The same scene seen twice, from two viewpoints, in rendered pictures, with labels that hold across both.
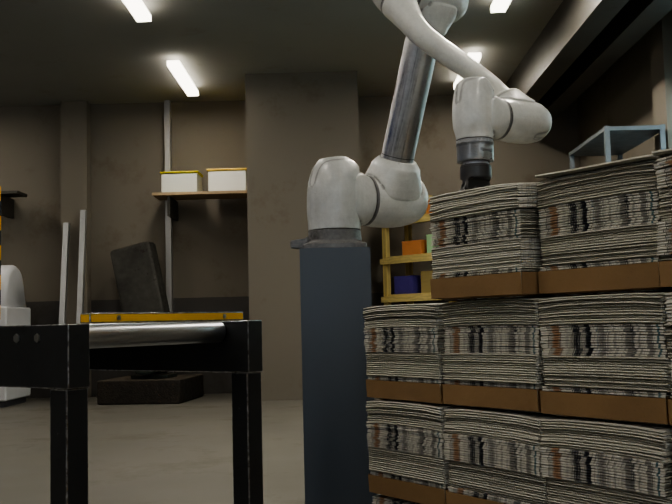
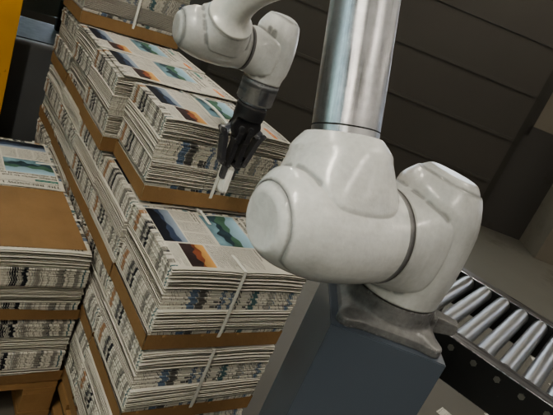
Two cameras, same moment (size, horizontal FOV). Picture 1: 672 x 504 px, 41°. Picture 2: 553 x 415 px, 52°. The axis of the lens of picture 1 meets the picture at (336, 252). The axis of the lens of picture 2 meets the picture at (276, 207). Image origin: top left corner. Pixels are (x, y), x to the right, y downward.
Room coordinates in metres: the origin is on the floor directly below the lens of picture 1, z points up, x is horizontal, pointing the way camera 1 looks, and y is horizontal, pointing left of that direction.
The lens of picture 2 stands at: (3.52, -0.32, 1.44)
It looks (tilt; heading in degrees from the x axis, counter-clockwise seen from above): 20 degrees down; 175
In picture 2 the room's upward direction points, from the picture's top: 22 degrees clockwise
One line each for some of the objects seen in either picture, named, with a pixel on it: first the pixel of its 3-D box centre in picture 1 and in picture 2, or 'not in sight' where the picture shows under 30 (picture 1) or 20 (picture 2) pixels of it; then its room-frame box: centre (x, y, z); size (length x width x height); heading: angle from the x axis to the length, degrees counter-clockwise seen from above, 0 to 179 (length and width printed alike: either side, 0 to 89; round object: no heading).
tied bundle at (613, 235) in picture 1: (660, 234); (155, 109); (1.76, -0.63, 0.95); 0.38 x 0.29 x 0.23; 122
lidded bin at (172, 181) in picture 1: (182, 184); not in sight; (10.08, 1.70, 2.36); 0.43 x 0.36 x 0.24; 90
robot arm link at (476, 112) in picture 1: (477, 109); (268, 46); (2.18, -0.35, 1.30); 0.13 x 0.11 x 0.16; 123
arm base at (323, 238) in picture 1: (328, 240); (398, 303); (2.65, 0.02, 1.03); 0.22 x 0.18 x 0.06; 90
